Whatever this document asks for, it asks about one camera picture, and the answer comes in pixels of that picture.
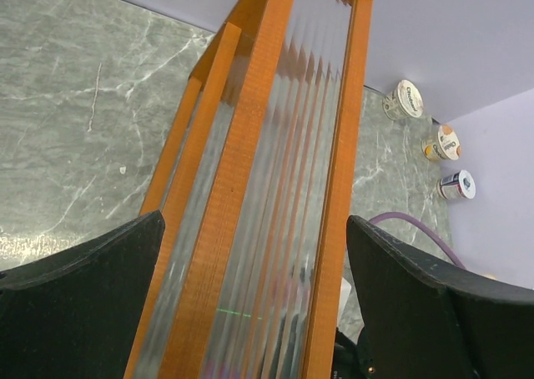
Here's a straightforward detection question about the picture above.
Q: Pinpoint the orange yogurt cup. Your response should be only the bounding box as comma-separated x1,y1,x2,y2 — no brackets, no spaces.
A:
421,124,461,161

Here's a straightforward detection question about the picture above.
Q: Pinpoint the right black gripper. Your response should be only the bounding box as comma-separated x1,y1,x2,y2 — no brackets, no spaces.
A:
331,331,375,379

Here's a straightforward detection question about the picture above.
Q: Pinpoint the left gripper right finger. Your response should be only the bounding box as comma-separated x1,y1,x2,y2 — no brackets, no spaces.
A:
346,215,533,378

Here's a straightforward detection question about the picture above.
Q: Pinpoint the white yogurt cup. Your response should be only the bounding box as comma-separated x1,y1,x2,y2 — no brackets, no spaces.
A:
382,79,424,121

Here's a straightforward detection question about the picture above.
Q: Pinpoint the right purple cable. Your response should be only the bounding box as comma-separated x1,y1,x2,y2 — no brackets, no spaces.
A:
369,212,466,270

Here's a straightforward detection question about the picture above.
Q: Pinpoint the orange wooden tiered shelf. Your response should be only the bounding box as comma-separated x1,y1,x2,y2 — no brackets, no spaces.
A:
125,0,374,378

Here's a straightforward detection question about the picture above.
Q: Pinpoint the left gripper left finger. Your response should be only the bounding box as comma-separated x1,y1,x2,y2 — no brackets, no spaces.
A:
1,210,165,378

